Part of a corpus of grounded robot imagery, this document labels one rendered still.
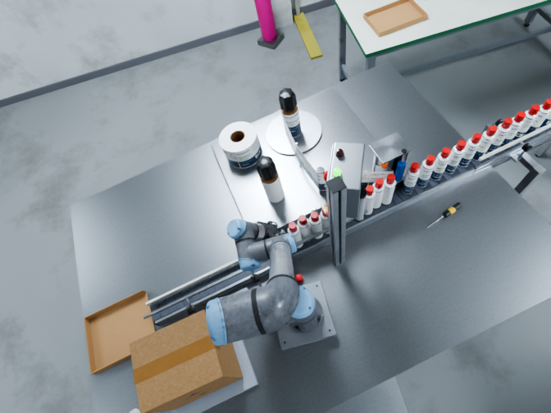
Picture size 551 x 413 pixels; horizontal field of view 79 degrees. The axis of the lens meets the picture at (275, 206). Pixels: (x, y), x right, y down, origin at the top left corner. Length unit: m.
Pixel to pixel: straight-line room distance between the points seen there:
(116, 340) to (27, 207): 2.33
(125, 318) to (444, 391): 1.79
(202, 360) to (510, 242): 1.35
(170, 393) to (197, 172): 1.15
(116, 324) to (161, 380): 0.55
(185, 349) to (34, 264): 2.36
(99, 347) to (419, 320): 1.41
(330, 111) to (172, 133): 1.90
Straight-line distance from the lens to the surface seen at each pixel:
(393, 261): 1.60
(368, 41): 2.55
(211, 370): 1.28
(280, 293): 0.86
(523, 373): 2.54
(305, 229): 1.43
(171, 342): 1.35
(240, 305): 0.86
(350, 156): 1.05
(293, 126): 1.81
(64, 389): 2.99
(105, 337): 1.84
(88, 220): 2.16
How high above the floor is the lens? 2.33
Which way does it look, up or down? 60 degrees down
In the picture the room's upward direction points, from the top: 20 degrees counter-clockwise
